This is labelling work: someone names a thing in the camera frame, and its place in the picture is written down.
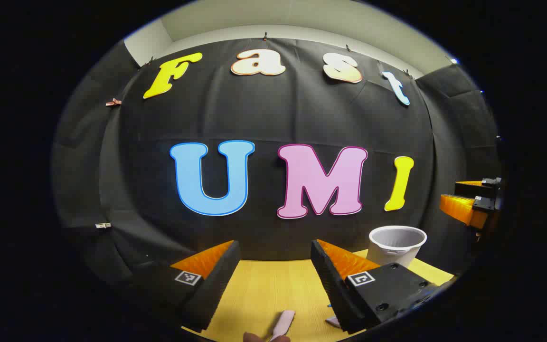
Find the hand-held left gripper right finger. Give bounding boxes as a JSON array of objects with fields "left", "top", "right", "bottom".
[{"left": 310, "top": 238, "right": 455, "bottom": 334}]

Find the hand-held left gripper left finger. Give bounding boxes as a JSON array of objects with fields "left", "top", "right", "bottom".
[{"left": 130, "top": 240, "right": 241, "bottom": 333}]

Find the small pale pink broom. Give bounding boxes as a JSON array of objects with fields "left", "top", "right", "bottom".
[{"left": 269, "top": 309, "right": 296, "bottom": 342}]

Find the white ribbed garbage bin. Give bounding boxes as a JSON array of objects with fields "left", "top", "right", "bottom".
[{"left": 368, "top": 225, "right": 428, "bottom": 269}]

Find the yellow wooden desktop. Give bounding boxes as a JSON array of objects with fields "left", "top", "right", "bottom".
[{"left": 181, "top": 248, "right": 455, "bottom": 342}]

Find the black backdrop cloth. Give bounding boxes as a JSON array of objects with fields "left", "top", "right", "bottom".
[{"left": 51, "top": 37, "right": 502, "bottom": 285}]

